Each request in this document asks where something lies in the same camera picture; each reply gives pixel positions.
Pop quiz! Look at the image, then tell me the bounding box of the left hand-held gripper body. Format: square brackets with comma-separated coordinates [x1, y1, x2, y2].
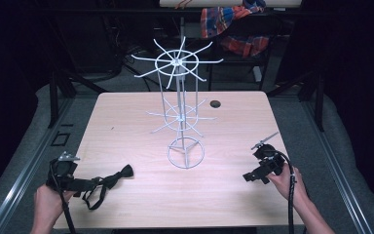
[46, 151, 81, 192]

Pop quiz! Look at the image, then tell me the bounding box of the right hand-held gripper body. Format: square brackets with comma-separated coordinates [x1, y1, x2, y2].
[250, 131, 286, 183]

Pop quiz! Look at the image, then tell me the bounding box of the black bow tie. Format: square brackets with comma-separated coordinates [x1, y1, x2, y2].
[81, 164, 134, 211]

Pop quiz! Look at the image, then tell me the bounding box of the person's right hand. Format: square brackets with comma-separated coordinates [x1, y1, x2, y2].
[266, 163, 309, 210]

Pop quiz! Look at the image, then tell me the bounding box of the person's left hand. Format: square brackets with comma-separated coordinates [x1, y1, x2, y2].
[33, 184, 76, 227]

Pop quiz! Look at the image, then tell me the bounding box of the black metal stand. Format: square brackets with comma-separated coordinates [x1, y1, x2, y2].
[46, 61, 109, 130]
[266, 69, 326, 133]

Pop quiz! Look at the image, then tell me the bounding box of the black chair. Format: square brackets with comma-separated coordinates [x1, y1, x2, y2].
[206, 9, 281, 93]

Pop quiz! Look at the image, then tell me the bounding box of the plaid cloth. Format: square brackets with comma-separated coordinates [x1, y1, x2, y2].
[200, 0, 271, 59]

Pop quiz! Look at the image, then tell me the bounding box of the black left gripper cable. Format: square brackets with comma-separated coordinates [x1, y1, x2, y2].
[49, 162, 78, 234]

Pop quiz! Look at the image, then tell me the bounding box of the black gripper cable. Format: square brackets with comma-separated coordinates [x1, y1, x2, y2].
[49, 162, 78, 234]
[274, 150, 297, 234]

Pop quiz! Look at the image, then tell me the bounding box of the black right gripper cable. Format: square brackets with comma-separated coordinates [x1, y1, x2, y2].
[274, 150, 297, 234]

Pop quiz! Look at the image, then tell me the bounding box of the black square floor frame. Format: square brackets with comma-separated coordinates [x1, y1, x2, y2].
[50, 131, 72, 147]

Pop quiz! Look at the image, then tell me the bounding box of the grey metal floor rail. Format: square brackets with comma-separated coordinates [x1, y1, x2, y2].
[300, 97, 374, 234]
[0, 97, 76, 234]

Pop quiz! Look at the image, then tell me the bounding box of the white wire display rack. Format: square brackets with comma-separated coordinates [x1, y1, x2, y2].
[131, 35, 225, 170]

